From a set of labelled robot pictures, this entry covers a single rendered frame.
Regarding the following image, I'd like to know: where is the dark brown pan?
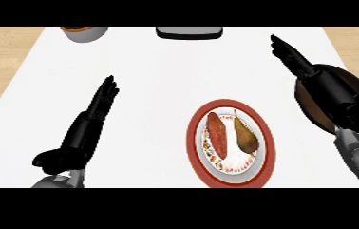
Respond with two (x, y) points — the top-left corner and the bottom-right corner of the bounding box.
(293, 64), (359, 136)

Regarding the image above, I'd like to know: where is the grey pot with orange contents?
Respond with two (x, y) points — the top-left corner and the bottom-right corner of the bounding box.
(59, 26), (110, 44)

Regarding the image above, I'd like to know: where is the brown green pear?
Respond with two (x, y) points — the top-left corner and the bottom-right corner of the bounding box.
(232, 109), (260, 154)

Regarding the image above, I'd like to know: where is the reddish brown sweet potato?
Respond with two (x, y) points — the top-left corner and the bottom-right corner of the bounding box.
(206, 111), (229, 160)

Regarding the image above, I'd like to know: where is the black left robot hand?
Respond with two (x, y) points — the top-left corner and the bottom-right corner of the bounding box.
(31, 74), (121, 177)

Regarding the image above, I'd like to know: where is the grey black flat appliance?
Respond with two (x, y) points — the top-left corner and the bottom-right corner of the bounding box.
(154, 26), (225, 41)

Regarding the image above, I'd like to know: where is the white placemat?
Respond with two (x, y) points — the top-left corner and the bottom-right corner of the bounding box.
(0, 26), (359, 189)

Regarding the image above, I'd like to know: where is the red rimmed patterned plate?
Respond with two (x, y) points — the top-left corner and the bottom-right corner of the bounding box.
(185, 98), (278, 189)

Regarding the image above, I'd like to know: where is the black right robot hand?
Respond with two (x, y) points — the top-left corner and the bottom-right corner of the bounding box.
(269, 33), (359, 134)

